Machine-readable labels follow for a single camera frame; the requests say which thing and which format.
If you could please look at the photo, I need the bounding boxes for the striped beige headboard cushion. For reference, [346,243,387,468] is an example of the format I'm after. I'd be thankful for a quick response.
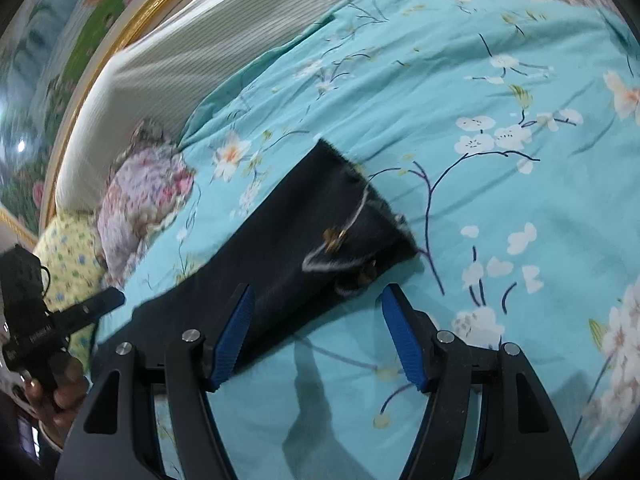
[41,0,340,220]

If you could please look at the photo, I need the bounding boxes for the gold framed landscape painting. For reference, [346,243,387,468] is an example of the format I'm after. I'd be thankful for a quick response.
[1,0,170,246]

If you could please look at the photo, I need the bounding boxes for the teal floral bed sheet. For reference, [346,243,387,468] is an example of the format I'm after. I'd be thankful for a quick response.
[96,0,639,479]

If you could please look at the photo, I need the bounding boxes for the pink purple floral pillow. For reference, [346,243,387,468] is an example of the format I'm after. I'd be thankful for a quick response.
[96,119,195,287]

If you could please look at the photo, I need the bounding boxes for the yellow patterned pillow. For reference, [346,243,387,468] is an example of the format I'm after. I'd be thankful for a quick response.
[31,209,109,371]

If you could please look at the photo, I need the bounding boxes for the person's left hand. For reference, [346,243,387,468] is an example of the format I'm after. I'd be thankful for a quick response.
[25,353,89,448]

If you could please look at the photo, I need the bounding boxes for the black pants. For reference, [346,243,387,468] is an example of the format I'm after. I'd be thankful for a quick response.
[91,141,416,385]

